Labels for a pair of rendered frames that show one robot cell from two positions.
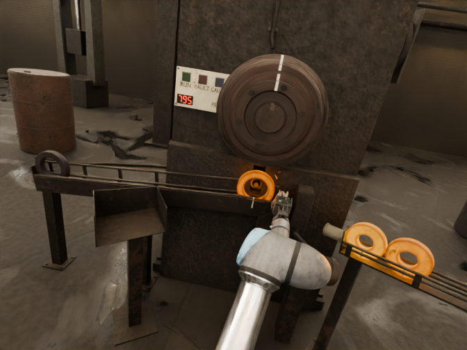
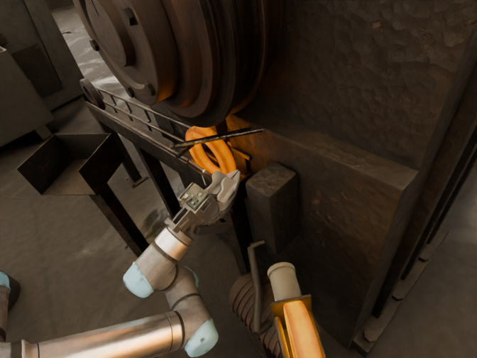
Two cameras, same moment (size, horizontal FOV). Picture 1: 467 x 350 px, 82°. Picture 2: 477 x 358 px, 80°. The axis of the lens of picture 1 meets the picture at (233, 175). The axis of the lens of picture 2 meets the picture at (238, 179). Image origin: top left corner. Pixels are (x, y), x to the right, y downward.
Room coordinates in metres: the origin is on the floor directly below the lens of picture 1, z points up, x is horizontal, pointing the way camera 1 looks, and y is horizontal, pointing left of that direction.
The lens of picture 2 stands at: (0.83, -0.65, 1.24)
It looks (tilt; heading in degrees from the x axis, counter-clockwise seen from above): 43 degrees down; 51
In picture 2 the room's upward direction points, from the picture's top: 13 degrees counter-clockwise
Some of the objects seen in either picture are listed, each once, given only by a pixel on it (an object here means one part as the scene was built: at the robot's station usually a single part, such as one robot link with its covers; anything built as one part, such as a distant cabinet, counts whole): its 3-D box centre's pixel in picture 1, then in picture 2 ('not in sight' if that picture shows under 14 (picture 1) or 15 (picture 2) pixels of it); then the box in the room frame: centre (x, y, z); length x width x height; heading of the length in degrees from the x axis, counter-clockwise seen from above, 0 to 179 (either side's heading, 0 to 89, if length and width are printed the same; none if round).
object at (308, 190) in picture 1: (299, 210); (275, 209); (1.17, -0.35, 0.68); 0.11 x 0.08 x 0.24; 175
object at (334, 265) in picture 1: (301, 299); (275, 338); (1.02, -0.43, 0.27); 0.22 x 0.13 x 0.53; 85
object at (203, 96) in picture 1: (201, 90); not in sight; (1.32, 0.21, 1.15); 0.26 x 0.02 x 0.18; 85
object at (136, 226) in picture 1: (129, 267); (112, 213); (0.94, 0.40, 0.36); 0.26 x 0.20 x 0.72; 120
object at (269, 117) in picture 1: (269, 117); (119, 28); (1.08, -0.11, 1.11); 0.28 x 0.06 x 0.28; 85
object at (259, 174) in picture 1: (255, 188); (209, 155); (1.19, -0.12, 0.75); 0.18 x 0.03 x 0.18; 86
